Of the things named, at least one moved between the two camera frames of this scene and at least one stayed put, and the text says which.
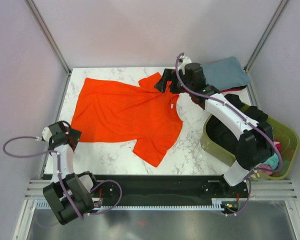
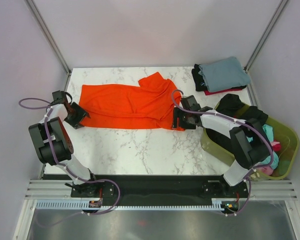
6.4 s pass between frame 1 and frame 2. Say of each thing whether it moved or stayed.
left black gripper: moved
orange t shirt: moved
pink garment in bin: stayed
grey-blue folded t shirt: stayed
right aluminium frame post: stayed
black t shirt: stayed
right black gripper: moved
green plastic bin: stayed
